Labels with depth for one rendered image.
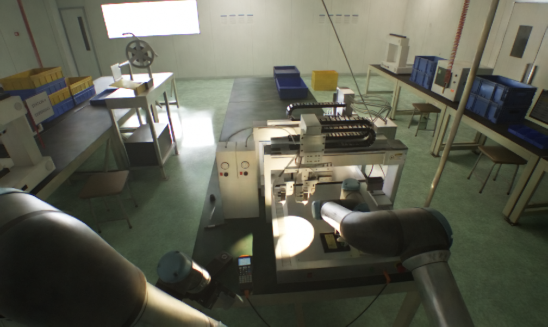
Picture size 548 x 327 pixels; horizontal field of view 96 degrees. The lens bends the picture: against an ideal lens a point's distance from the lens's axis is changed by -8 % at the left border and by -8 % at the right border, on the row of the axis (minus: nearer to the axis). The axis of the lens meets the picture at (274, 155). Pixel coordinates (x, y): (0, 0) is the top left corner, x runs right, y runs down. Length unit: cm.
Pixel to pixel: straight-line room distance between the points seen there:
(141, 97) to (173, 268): 270
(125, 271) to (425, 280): 60
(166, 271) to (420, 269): 59
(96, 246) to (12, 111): 221
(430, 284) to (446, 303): 5
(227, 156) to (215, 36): 701
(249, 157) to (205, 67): 714
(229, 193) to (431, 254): 115
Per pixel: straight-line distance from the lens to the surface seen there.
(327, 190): 177
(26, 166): 273
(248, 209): 167
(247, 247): 154
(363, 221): 72
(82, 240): 36
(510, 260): 316
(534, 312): 286
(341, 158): 148
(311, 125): 125
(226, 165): 148
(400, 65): 582
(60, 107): 444
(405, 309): 184
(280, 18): 825
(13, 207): 42
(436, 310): 72
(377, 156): 155
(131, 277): 38
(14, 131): 262
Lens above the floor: 189
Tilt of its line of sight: 29 degrees down
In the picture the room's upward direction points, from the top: 1 degrees counter-clockwise
